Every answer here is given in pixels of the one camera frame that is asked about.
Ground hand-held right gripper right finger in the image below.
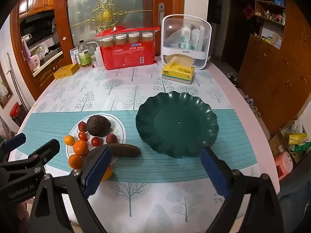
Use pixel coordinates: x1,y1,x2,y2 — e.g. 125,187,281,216
200,147,285,233

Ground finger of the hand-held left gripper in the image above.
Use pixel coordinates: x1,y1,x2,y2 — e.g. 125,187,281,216
0,133,27,162
0,139,61,175

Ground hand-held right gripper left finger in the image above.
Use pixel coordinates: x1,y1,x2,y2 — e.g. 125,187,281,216
29,145,114,233

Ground yellow citrus fruit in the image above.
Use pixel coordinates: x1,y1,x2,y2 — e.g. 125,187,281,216
101,164,114,181

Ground orange mandarin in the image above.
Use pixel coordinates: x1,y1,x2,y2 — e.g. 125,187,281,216
68,154,83,169
73,140,89,156

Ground brown overripe banana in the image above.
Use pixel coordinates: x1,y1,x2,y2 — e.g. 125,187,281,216
108,144,141,156

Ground dark avocado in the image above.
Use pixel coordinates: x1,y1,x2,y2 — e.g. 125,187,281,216
87,115,112,137

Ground white floral plate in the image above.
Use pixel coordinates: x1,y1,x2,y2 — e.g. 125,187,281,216
67,114,127,152

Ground green scalloped plate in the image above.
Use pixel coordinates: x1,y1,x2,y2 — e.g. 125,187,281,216
135,91,219,160

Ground red bucket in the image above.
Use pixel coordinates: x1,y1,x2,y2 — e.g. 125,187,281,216
9,102,23,118

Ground metal pole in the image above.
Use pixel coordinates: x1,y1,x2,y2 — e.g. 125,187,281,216
6,52,25,107

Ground brown cardboard box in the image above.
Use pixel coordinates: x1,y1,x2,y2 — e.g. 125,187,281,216
268,126,292,158

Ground pink small appliance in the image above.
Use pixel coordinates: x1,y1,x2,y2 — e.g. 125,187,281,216
273,151,294,181

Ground yellow flat box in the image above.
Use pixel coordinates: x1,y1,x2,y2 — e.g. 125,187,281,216
53,63,79,80

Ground white shoes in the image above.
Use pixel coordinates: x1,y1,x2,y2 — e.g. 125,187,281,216
244,95,256,108

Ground pink kitchen container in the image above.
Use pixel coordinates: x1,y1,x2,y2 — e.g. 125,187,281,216
29,55,40,70

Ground tree print tablecloth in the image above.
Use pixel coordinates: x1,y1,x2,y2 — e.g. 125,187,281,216
17,57,282,233

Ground white and blue carton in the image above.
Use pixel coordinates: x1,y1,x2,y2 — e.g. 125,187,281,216
70,48,79,65

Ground dark shoes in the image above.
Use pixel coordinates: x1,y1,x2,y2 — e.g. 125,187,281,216
227,71,241,88

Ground green label oil bottle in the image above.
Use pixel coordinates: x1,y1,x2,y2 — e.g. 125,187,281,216
78,41,91,68

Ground white plastic bottle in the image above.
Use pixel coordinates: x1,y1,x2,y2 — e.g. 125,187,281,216
95,46,104,67

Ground yellow tissue box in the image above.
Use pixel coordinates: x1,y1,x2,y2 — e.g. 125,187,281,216
162,55,196,85

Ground wooden shelf cabinet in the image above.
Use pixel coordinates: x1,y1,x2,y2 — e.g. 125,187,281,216
238,0,311,141

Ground red paper cup package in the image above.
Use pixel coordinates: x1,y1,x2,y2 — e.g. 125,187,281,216
94,25,161,70

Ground white clear storage box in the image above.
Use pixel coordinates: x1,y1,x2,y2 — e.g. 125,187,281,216
160,14,212,70

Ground dark entrance door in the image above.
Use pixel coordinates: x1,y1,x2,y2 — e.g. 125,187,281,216
220,0,257,73

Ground wooden glass sliding door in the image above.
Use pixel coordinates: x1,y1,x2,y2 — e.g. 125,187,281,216
54,0,185,63

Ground gold door ornament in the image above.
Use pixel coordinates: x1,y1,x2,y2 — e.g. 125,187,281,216
87,0,125,34

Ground wooden wall niche frame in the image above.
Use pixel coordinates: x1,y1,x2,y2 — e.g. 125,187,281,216
0,63,14,110

